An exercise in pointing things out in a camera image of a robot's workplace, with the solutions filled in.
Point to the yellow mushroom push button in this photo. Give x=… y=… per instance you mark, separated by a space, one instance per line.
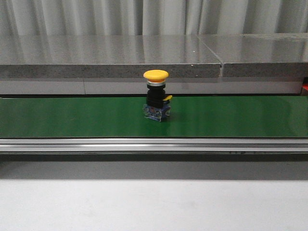
x=157 y=102

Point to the green conveyor belt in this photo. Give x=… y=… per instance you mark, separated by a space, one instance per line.
x=190 y=116

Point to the grey pleated curtain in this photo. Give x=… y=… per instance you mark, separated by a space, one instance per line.
x=152 y=17

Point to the white panel behind conveyor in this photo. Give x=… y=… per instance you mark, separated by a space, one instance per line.
x=88 y=88

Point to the grey stone slab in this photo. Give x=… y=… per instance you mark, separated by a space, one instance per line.
x=105 y=56
x=261 y=55

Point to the grey stone slab left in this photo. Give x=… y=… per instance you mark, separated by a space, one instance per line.
x=105 y=56

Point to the aluminium conveyor side rail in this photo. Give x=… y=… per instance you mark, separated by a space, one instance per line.
x=150 y=145

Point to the grey stone slab right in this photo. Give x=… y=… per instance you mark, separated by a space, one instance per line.
x=261 y=55

